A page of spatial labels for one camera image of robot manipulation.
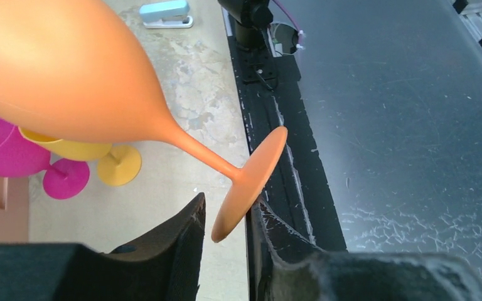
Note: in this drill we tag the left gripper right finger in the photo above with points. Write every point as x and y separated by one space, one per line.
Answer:
296 269

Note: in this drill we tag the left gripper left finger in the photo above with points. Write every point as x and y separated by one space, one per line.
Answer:
162 264

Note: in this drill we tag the yellow plastic wine glass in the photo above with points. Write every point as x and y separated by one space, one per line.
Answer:
117 165

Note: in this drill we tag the magenta plastic wine glass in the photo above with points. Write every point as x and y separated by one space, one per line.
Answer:
20 158

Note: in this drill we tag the orange plastic wine glass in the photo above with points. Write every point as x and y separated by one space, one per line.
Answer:
73 70

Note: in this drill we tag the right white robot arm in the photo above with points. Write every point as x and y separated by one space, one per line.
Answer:
252 18

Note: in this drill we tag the peach desk organizer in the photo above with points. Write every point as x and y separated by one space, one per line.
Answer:
14 209

